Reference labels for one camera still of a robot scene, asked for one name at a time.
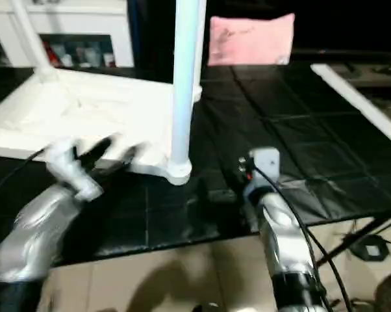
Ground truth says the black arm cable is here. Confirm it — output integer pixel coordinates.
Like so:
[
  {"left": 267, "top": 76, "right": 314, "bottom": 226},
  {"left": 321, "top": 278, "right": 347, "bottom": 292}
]
[
  {"left": 0, "top": 148, "right": 47, "bottom": 202},
  {"left": 251, "top": 166, "right": 355, "bottom": 312}
]

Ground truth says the black tripod stand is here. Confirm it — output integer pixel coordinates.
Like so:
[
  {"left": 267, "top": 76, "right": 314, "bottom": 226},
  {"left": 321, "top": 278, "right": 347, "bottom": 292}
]
[{"left": 316, "top": 211, "right": 391, "bottom": 267}]

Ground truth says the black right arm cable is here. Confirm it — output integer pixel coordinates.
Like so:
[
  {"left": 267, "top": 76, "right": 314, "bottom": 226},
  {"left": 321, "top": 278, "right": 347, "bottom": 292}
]
[{"left": 251, "top": 166, "right": 355, "bottom": 312}]

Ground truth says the pink pillow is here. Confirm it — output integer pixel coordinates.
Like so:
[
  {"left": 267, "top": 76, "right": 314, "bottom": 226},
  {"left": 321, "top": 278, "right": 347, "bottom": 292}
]
[{"left": 208, "top": 14, "right": 296, "bottom": 67}]

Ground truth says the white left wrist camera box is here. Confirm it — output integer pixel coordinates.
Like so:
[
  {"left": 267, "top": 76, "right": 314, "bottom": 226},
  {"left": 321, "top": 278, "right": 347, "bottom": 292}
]
[{"left": 45, "top": 140, "right": 105, "bottom": 201}]

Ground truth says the black box with white label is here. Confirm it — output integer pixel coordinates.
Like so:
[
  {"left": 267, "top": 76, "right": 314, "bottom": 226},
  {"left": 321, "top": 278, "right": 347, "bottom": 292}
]
[{"left": 351, "top": 235, "right": 388, "bottom": 261}]

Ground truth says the white plastic table top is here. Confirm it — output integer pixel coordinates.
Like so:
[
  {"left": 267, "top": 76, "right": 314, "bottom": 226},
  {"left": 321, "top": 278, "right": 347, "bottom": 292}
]
[{"left": 0, "top": 67, "right": 204, "bottom": 186}]

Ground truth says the red bottle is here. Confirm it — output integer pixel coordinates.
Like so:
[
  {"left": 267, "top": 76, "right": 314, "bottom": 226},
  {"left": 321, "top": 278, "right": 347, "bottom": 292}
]
[{"left": 45, "top": 42, "right": 57, "bottom": 66}]

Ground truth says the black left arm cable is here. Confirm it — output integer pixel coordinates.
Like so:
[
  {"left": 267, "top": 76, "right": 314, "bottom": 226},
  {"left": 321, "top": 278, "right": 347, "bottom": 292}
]
[{"left": 0, "top": 148, "right": 47, "bottom": 202}]

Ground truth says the black work mat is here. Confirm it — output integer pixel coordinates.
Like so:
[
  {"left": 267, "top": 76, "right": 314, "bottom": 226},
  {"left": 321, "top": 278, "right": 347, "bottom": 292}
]
[{"left": 0, "top": 62, "right": 391, "bottom": 267}]

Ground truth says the white flat board strip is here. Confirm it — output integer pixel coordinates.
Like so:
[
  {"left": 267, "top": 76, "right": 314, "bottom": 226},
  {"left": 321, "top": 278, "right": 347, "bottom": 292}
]
[{"left": 310, "top": 63, "right": 391, "bottom": 151}]

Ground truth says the white glass-door cabinet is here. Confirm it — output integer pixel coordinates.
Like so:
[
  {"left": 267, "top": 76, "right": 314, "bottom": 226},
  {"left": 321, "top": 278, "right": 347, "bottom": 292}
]
[{"left": 0, "top": 0, "right": 134, "bottom": 69}]

